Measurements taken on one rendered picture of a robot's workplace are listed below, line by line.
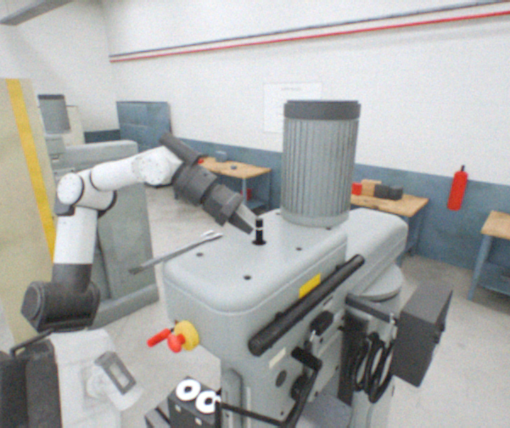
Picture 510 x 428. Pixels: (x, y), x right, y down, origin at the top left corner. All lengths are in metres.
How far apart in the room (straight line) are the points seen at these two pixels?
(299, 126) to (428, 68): 4.15
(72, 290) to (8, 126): 1.44
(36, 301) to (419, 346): 0.92
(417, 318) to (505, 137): 4.00
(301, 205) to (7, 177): 1.77
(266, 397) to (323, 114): 0.72
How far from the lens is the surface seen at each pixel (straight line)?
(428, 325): 0.91
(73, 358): 0.92
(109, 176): 0.87
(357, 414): 1.51
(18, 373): 0.87
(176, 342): 0.69
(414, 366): 0.99
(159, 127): 8.06
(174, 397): 1.45
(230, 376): 0.92
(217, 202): 0.73
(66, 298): 0.93
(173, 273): 0.69
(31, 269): 2.44
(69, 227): 0.94
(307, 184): 0.85
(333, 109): 0.81
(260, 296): 0.62
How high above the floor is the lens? 2.23
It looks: 21 degrees down
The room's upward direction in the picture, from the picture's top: straight up
